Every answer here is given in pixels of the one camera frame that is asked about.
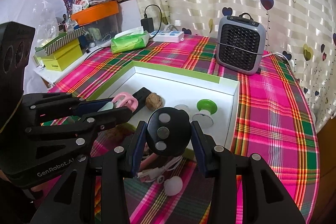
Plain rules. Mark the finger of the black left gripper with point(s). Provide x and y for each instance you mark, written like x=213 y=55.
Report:
x=89 y=124
x=44 y=107

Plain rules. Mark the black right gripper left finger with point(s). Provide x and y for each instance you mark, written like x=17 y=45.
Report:
x=72 y=199

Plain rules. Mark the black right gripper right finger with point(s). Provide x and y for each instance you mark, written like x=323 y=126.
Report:
x=265 y=199

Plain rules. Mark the brown walnut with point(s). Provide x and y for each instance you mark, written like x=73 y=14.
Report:
x=153 y=101
x=120 y=132

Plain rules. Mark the pink clip small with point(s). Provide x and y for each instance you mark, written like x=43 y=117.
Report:
x=122 y=99

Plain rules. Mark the black rectangular device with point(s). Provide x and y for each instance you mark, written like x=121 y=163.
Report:
x=141 y=96

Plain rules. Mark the pink clip large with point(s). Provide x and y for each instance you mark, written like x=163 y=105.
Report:
x=148 y=158

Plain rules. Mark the black oval three-button pad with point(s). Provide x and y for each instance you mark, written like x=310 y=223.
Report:
x=168 y=132

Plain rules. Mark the white round bulb light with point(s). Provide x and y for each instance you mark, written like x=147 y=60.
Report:
x=173 y=186

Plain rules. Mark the white round timer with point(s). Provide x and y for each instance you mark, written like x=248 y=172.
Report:
x=182 y=107

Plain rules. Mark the green white suction stamp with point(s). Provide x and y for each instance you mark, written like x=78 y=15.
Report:
x=206 y=109

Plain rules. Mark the yellow shoe box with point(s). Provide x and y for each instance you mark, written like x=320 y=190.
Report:
x=63 y=57

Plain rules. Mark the striped box lid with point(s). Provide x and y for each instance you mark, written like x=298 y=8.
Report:
x=59 y=42

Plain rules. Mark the plaid tablecloth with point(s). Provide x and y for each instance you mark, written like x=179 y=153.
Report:
x=274 y=121

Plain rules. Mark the clear plastic bag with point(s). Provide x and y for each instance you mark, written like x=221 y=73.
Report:
x=45 y=23

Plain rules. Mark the green tissue pack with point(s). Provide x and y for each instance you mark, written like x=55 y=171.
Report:
x=132 y=39

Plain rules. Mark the orange lidded clear bin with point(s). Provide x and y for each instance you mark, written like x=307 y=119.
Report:
x=99 y=21

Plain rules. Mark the green white open box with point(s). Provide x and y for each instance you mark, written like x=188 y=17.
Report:
x=180 y=86

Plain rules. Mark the white power strip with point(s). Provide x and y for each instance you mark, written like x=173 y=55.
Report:
x=167 y=37

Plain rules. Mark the black charger adapter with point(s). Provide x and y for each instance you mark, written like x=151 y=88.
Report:
x=147 y=24

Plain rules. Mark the grey mini heater fan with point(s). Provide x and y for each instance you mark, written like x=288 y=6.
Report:
x=240 y=43

